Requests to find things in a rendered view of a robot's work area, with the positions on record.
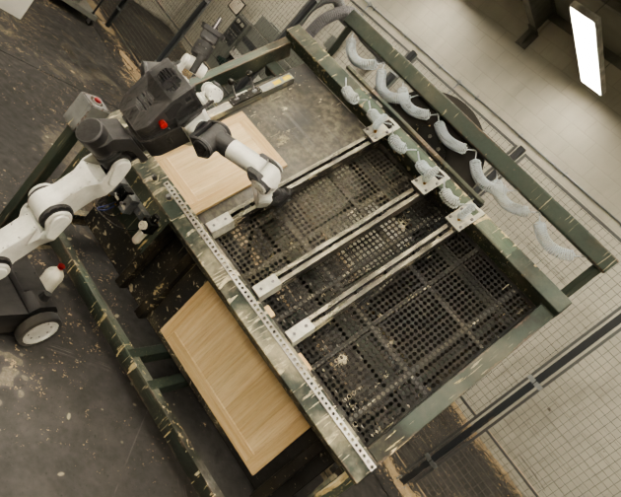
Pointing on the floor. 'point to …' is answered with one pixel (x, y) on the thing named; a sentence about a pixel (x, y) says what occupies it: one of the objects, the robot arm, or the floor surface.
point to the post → (37, 177)
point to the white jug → (51, 277)
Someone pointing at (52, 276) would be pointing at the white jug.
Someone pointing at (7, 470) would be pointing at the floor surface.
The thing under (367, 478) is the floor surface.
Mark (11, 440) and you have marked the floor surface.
